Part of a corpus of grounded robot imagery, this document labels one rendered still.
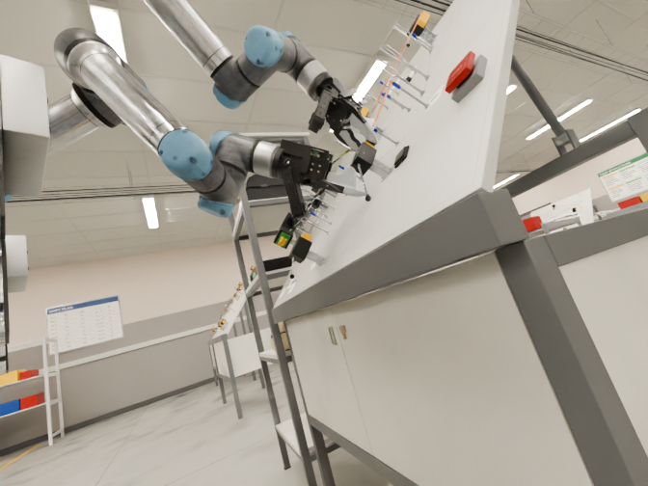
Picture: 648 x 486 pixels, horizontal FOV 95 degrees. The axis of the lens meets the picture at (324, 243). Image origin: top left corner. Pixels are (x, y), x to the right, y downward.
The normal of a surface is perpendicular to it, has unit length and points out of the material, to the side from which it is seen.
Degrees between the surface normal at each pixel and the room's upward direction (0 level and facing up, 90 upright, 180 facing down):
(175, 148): 90
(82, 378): 90
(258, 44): 111
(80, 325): 90
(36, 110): 90
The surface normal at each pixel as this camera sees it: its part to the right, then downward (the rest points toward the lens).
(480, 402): -0.90, 0.17
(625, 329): 0.35, -0.31
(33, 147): 0.28, 0.93
